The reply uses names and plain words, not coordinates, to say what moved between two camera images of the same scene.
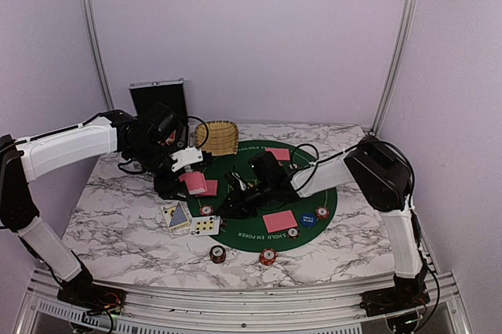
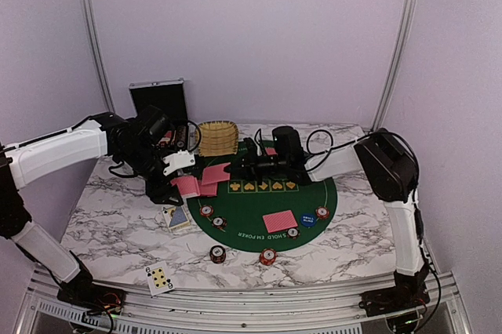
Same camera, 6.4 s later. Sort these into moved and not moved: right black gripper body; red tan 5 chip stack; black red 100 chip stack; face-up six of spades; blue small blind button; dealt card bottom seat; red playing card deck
Moved: right black gripper body; red playing card deck; face-up six of spades
Not moved: red tan 5 chip stack; blue small blind button; dealt card bottom seat; black red 100 chip stack
